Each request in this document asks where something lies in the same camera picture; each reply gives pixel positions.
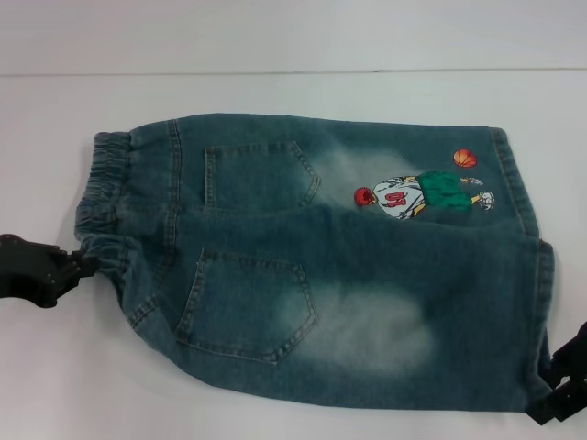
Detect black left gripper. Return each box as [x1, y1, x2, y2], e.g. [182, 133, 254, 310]
[0, 232, 101, 308]

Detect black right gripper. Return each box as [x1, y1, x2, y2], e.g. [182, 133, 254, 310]
[526, 320, 587, 425]

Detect blue denim shorts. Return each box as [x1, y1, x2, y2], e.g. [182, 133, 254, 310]
[74, 112, 559, 409]

